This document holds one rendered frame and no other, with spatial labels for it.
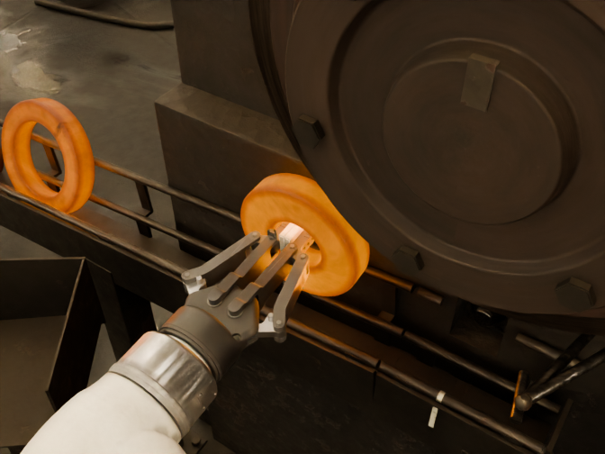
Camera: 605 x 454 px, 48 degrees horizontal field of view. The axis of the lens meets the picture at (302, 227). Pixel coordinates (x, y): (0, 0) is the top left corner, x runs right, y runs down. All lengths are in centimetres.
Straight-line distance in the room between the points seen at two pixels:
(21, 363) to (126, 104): 166
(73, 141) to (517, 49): 78
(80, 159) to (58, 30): 207
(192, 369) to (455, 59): 36
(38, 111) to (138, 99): 147
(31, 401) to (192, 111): 42
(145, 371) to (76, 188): 53
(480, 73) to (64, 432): 41
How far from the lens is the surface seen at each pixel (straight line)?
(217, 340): 64
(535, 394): 58
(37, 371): 99
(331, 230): 71
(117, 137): 239
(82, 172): 108
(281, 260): 71
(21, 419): 95
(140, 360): 62
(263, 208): 75
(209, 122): 87
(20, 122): 116
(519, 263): 49
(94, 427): 59
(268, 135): 84
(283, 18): 56
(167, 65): 275
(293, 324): 84
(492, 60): 40
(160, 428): 60
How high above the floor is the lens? 137
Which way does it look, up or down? 44 degrees down
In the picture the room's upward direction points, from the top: straight up
